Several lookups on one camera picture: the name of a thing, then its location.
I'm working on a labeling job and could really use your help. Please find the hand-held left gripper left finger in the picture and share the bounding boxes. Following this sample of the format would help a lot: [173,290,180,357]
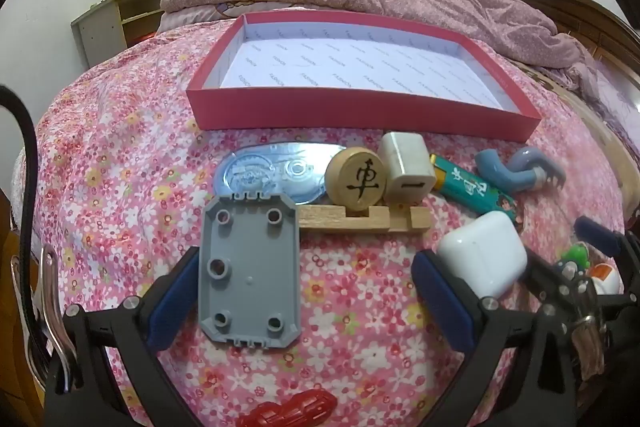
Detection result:
[47,247,206,427]

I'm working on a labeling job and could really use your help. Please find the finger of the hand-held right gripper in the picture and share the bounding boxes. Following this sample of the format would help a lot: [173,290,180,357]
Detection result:
[574,216,640,273]
[524,251,588,308]

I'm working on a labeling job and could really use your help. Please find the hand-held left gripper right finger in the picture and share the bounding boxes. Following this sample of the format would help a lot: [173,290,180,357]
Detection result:
[412,249,603,427]

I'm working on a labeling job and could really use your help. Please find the green toy figure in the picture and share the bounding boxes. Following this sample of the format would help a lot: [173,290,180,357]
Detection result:
[557,244,593,282]

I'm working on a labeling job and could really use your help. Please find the white and orange toy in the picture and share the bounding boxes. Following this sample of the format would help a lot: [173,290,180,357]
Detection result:
[585,264,624,295]

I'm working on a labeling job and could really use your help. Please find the white earbud case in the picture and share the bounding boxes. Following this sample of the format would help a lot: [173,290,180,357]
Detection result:
[437,212,529,300]

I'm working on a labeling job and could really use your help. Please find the grey plastic plate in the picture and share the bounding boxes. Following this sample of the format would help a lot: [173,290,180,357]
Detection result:
[198,193,302,350]

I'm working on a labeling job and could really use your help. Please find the green lighter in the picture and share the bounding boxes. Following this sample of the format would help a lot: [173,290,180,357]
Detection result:
[429,154,526,233]

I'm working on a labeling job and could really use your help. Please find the notched wooden block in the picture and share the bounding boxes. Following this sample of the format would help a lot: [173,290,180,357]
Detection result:
[297,202,430,235]

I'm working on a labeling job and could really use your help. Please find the red plastic toy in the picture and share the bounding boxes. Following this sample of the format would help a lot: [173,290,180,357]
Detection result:
[236,389,338,427]

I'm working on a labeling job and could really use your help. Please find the blue correction tape dispenser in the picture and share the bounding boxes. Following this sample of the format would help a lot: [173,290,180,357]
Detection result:
[215,141,346,208]

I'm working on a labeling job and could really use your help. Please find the red shallow cardboard box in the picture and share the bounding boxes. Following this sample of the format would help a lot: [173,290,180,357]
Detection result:
[186,12,542,142]

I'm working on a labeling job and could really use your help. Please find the blue-grey curved toy figure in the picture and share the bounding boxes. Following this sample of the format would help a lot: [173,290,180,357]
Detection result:
[474,147,567,194]

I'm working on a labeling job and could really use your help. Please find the metal clip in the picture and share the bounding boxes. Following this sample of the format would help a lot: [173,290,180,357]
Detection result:
[12,247,77,393]

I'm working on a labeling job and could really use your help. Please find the lavender printed sheet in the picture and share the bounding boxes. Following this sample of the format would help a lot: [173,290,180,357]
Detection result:
[515,52,640,192]

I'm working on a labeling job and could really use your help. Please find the white charger plug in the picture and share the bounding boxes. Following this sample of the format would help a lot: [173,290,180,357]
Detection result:
[377,132,438,205]

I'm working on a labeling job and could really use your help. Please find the round wooden chess piece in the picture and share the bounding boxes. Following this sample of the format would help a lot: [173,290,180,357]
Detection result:
[325,147,387,211]

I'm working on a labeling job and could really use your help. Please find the pink floral bed sheet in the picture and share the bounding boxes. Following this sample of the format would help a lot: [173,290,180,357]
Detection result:
[10,19,631,427]

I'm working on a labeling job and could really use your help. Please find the dark wooden headboard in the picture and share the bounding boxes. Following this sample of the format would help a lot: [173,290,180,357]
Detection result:
[497,0,640,98]

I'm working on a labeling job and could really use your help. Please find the small open shelf unit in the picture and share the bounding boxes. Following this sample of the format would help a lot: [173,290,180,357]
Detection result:
[70,0,171,68]

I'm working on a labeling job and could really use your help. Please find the black cable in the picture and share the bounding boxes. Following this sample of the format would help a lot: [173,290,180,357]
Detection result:
[0,84,42,358]

